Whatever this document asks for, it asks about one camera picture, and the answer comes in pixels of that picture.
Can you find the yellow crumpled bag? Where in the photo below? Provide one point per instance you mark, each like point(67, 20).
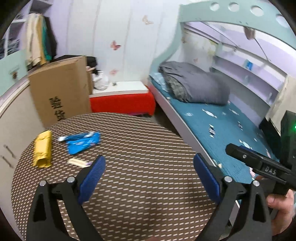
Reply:
point(42, 154)

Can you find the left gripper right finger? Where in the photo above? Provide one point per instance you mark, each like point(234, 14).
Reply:
point(252, 221)

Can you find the blue snack wrapper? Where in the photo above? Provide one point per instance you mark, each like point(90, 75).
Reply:
point(80, 142)

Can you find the red white storage bench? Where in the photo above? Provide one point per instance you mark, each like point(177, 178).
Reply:
point(129, 97)

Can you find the hanging clothes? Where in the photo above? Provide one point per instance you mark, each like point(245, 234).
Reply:
point(40, 41)

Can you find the small white wrapper stick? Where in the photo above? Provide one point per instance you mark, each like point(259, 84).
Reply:
point(79, 163)

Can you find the teal bunk bed frame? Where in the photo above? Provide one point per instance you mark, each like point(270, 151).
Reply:
point(248, 43)

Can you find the brown cardboard box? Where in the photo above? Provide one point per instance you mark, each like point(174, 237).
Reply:
point(60, 90)

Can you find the brown patterned tablecloth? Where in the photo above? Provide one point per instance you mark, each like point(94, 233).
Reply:
point(149, 187)

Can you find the person's right hand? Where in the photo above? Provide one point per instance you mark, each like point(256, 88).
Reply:
point(284, 204)

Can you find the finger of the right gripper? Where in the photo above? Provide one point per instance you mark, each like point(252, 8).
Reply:
point(262, 165)

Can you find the teal quilted bed mattress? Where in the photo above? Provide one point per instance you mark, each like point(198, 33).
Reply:
point(209, 128)

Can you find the white plastic bag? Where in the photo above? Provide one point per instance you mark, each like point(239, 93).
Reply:
point(100, 81)

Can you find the beige cabinet with handles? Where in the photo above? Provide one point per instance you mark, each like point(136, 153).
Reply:
point(20, 124)

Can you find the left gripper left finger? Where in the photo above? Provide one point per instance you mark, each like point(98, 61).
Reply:
point(45, 221)

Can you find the grey folded quilt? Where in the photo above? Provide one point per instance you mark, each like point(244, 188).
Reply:
point(189, 83)

